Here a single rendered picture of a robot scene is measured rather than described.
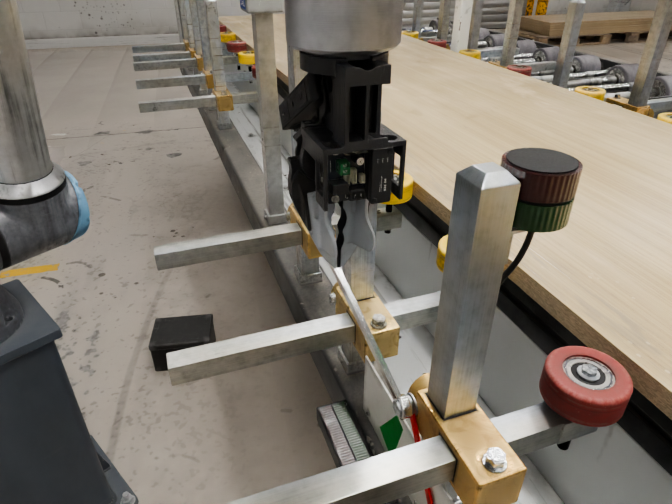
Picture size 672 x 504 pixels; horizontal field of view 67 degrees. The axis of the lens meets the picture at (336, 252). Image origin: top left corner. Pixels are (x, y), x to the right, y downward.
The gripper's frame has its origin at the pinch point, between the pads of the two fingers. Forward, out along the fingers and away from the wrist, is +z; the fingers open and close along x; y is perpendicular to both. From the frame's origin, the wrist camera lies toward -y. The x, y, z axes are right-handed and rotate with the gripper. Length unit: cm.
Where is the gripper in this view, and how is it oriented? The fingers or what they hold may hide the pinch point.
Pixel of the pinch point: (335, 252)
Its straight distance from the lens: 52.7
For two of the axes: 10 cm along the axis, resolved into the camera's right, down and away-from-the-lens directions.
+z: 0.0, 8.6, 5.2
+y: 3.4, 4.9, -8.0
